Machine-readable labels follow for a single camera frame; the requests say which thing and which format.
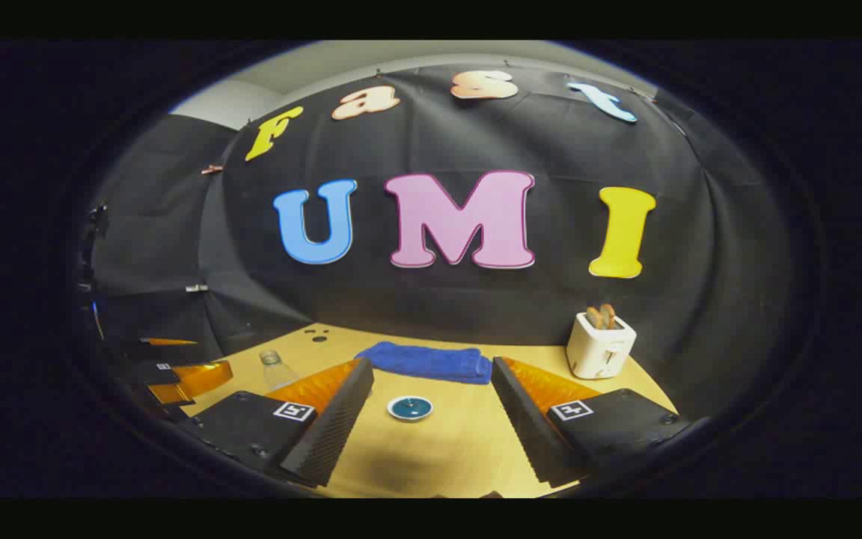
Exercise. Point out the black backdrop cloth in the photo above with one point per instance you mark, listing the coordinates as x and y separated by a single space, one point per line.
476 299

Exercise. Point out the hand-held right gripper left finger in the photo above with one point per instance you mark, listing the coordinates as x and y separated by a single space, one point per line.
334 427

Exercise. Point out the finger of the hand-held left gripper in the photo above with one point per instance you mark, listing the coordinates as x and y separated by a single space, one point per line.
154 350
158 372

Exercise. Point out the clear plastic water bottle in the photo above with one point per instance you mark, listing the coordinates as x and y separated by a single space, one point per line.
277 370

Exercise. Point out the copper backdrop clip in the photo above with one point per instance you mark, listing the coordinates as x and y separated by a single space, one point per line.
212 169

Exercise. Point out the white teacup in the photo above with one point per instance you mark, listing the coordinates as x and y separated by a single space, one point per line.
410 420

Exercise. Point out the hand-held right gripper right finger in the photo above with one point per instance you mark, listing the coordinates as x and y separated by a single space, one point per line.
528 427

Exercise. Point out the white toaster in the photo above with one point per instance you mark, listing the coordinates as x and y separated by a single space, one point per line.
599 352

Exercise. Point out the toasted bread slice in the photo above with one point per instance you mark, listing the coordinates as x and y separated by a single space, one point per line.
609 316
594 318

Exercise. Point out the blue towel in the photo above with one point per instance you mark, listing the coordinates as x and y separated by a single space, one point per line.
431 362

